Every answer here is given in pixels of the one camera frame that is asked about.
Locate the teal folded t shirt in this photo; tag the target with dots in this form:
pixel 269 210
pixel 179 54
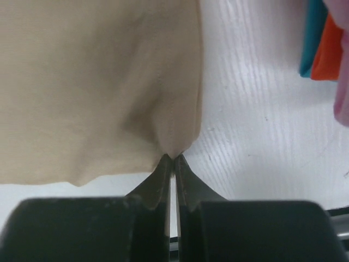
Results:
pixel 316 14

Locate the pink folded t shirt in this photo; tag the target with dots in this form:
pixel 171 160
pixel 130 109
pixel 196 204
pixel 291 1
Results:
pixel 339 11

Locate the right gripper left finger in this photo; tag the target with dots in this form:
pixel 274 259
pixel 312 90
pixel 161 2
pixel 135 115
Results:
pixel 151 231

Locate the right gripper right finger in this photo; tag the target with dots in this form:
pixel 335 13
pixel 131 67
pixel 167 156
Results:
pixel 191 192

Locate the red folded t shirt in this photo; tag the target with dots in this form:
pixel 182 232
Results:
pixel 327 61

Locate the beige t shirt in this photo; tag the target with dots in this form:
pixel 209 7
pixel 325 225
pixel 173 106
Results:
pixel 92 88

